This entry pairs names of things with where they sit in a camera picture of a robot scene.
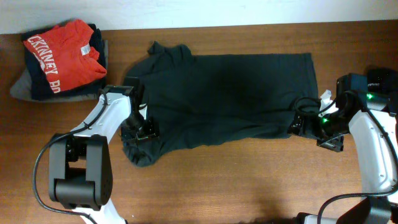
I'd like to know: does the dark green t-shirt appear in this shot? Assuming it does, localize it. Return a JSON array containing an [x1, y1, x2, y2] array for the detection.
[[122, 43, 318, 167]]

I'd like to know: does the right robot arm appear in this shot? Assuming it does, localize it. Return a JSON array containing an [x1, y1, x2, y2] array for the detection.
[[288, 68, 397, 224]]

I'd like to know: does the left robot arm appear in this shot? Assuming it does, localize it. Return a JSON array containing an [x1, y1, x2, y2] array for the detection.
[[49, 77, 159, 223]]

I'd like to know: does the black garment pile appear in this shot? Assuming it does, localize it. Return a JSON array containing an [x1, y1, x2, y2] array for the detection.
[[366, 67, 397, 95]]

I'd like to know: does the folded navy blue garment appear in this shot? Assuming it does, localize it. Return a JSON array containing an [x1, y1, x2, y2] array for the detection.
[[24, 24, 107, 101]]

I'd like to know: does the folded red printed t-shirt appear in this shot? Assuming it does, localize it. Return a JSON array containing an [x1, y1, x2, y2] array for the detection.
[[23, 19, 107, 94]]

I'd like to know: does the folded grey garment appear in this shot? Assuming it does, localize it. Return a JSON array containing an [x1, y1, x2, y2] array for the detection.
[[10, 67, 98, 102]]

